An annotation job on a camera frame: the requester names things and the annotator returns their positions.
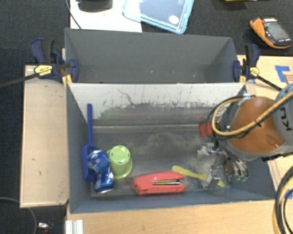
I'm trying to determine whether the blue long-handled scoop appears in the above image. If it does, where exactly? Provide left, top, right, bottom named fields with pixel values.
left=81, top=103, right=99, bottom=183

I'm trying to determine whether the crushed blue drink can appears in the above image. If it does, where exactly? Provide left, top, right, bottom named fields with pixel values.
left=87, top=150, right=116, bottom=195

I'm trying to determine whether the grey metal bin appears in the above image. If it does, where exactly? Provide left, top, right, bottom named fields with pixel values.
left=64, top=27, right=277, bottom=214

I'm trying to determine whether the red-orange plastic piece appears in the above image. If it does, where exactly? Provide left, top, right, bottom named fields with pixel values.
left=199, top=122, right=213, bottom=138

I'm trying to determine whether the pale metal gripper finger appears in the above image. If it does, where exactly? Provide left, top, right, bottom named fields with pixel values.
left=210, top=176, right=229, bottom=193
left=201, top=168, right=222, bottom=189

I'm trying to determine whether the brown cardboard board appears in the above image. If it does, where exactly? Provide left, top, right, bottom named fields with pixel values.
left=236, top=54, right=293, bottom=99

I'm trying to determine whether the light green plastic cup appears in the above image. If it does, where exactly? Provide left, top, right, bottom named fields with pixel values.
left=106, top=145, right=133, bottom=180

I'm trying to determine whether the pale wood board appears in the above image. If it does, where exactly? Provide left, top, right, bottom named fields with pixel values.
left=20, top=64, right=70, bottom=209

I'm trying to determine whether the yellow plastic utensil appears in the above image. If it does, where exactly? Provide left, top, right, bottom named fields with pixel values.
left=171, top=165, right=226, bottom=188

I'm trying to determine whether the red stapler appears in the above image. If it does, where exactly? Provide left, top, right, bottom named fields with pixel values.
left=131, top=171, right=187, bottom=196

